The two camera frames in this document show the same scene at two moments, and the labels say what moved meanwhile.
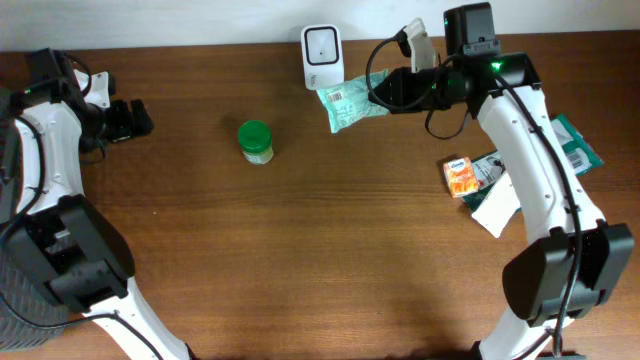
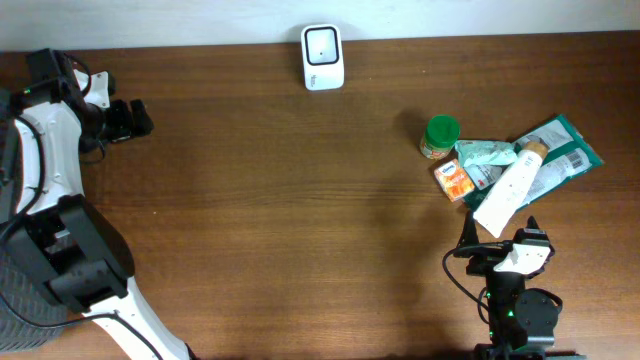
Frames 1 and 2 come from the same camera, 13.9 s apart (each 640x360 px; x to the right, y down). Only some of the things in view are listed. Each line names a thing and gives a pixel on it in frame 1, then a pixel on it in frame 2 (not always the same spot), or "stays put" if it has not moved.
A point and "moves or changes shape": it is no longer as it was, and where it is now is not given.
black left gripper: (122, 128) stays put
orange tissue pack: (460, 177) moves or changes shape
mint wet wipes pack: (349, 102) -> (481, 158)
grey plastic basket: (28, 316) stays put
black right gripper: (403, 76) -> (483, 261)
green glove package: (490, 166) stays put
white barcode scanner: (323, 59) stays put
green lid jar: (256, 141) -> (441, 133)
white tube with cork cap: (498, 208) stays put
